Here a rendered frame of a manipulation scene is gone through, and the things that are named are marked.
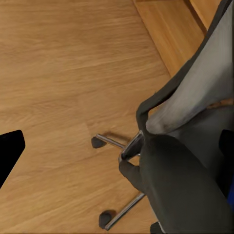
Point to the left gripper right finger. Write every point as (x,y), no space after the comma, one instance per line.
(226,145)

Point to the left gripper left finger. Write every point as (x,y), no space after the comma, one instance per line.
(11,146)

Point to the folder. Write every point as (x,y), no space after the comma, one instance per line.
(226,182)

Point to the bookcase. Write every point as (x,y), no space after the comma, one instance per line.
(177,27)

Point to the swivel chair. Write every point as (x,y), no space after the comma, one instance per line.
(180,161)

